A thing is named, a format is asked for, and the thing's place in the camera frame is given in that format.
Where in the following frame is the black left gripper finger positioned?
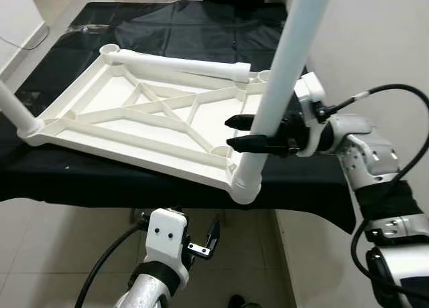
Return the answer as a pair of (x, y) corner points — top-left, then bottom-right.
(204, 216), (223, 256)

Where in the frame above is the white plastic children table top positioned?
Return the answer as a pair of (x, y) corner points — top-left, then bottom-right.
(23, 46), (272, 191)

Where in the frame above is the black right robot foot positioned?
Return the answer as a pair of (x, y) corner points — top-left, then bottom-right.
(228, 293), (263, 308)

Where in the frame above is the black tablecloth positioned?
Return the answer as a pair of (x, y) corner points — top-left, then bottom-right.
(0, 0), (357, 235)

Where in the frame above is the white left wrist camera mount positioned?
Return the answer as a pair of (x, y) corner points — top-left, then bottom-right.
(145, 209), (190, 265)

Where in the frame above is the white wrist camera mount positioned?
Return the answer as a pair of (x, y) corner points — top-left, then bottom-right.
(294, 72), (328, 158)
(145, 209), (190, 265)

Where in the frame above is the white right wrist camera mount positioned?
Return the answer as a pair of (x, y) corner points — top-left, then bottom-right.
(294, 72), (328, 158)

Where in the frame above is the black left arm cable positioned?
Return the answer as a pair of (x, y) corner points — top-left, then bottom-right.
(75, 218), (149, 308)

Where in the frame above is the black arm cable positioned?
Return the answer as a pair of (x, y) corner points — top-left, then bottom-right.
(75, 218), (149, 308)
(325, 84), (429, 302)

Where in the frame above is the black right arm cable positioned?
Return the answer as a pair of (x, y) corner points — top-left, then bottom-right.
(325, 84), (429, 302)

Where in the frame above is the black wall cable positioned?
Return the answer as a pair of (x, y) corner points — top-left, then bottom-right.
(0, 23), (51, 51)

